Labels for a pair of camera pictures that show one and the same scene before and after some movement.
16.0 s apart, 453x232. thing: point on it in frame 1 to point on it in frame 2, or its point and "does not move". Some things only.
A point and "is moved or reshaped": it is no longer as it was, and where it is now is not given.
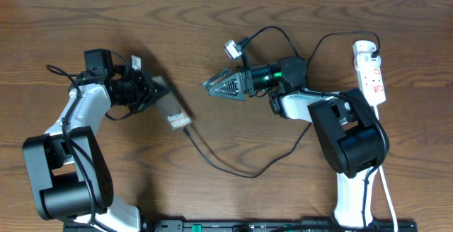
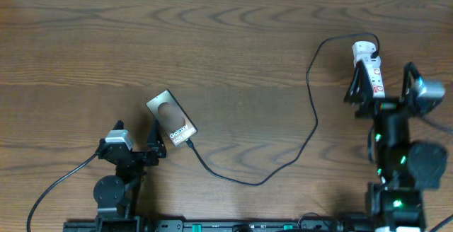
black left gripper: x=147 y=93 to x=138 y=155
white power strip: x=368 y=71 does not move
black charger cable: x=306 y=130 to x=374 y=54
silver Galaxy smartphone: x=173 y=108 is moved or reshaped
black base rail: x=238 y=225 does not move
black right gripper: x=237 y=84 to x=377 y=107
